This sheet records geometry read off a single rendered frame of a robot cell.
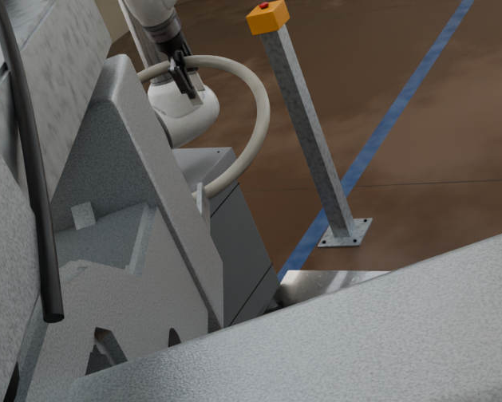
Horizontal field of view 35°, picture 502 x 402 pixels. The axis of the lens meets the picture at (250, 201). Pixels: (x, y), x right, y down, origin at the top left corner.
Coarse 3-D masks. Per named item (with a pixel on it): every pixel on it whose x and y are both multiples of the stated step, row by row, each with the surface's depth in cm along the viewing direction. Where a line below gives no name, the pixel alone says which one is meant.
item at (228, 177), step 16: (160, 64) 203; (192, 64) 201; (208, 64) 199; (224, 64) 196; (240, 64) 195; (144, 80) 204; (256, 80) 189; (256, 96) 186; (256, 128) 180; (256, 144) 178; (240, 160) 176; (224, 176) 174; (208, 192) 174
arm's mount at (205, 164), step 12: (180, 156) 270; (192, 156) 267; (204, 156) 264; (216, 156) 261; (228, 156) 263; (180, 168) 262; (192, 168) 259; (204, 168) 256; (216, 168) 257; (192, 180) 251; (204, 180) 252; (192, 192) 247
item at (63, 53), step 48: (48, 0) 94; (0, 48) 80; (48, 48) 86; (96, 48) 105; (0, 96) 69; (48, 96) 81; (0, 144) 66; (48, 144) 76; (0, 192) 59; (48, 192) 72; (0, 240) 57; (0, 288) 54; (0, 336) 52; (0, 384) 50
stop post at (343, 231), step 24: (264, 24) 305; (288, 48) 314; (288, 72) 316; (288, 96) 322; (312, 120) 328; (312, 144) 331; (312, 168) 339; (336, 192) 343; (336, 216) 348; (336, 240) 353; (360, 240) 347
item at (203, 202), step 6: (198, 186) 173; (198, 192) 170; (204, 192) 173; (198, 198) 168; (204, 198) 171; (198, 204) 166; (204, 204) 168; (204, 210) 166; (204, 216) 164; (204, 222) 162
